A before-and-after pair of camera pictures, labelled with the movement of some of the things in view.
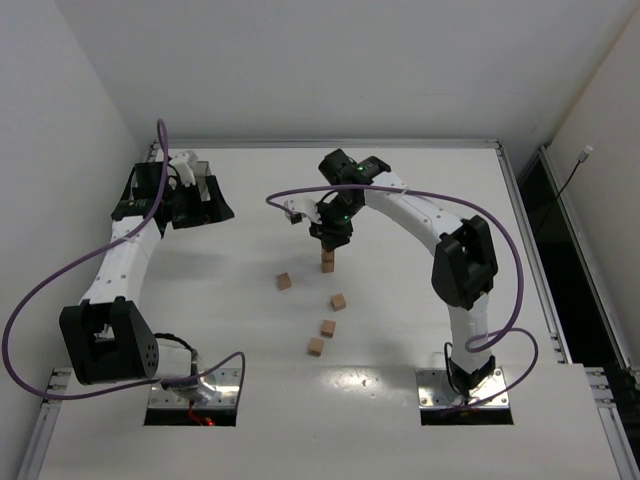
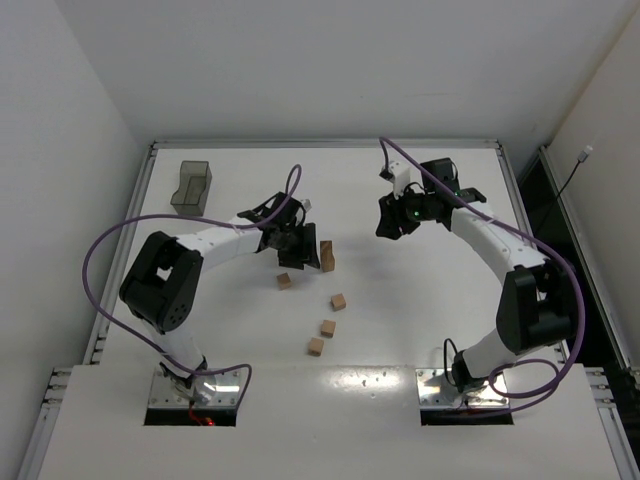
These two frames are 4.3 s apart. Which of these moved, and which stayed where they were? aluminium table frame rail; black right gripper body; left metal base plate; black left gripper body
Moved: black right gripper body; black left gripper body
Stayed: left metal base plate; aluminium table frame rail
